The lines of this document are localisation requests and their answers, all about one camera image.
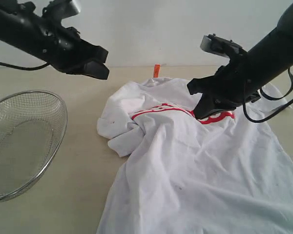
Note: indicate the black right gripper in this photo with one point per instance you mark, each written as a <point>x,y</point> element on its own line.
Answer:
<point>229,87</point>

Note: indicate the white t-shirt red logo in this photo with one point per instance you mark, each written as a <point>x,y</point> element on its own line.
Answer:
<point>220,175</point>

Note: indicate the silver wire mesh basket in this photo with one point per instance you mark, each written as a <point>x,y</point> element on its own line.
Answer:
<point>32,127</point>

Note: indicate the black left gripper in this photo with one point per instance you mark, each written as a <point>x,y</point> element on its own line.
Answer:
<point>63,49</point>

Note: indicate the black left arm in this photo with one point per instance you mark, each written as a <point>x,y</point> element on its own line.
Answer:
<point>18,25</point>

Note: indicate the orange tag on table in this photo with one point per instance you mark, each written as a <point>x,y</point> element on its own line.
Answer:
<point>156,70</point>

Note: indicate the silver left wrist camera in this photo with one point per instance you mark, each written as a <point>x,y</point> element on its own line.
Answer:
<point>61,9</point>

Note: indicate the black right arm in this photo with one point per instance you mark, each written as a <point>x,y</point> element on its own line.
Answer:
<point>276,50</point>

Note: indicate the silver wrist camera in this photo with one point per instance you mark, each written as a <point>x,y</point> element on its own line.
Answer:
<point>221,47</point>
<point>61,9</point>

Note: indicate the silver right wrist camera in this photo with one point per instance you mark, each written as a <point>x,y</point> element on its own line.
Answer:
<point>221,47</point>

